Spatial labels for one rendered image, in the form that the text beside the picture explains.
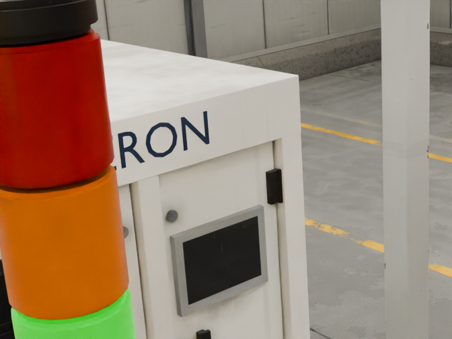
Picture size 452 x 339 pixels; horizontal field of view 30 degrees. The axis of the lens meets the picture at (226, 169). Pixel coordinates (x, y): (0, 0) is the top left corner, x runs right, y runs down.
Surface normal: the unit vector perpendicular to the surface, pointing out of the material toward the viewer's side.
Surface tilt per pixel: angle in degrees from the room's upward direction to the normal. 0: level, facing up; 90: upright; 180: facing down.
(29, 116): 90
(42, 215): 90
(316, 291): 0
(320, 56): 90
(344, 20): 90
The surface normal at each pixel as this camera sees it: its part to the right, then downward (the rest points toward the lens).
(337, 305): -0.07, -0.95
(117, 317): 0.87, 0.10
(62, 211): 0.26, 0.29
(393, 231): -0.79, 0.25
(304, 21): 0.62, 0.20
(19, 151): -0.25, 0.32
